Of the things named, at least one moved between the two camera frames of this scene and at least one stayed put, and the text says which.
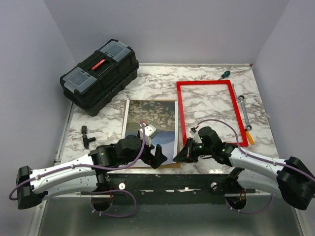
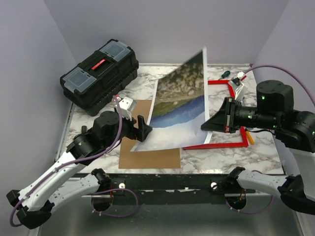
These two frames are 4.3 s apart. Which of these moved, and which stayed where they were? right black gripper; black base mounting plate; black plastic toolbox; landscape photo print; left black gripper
Moved: right black gripper; landscape photo print; left black gripper
Stayed: black plastic toolbox; black base mounting plate
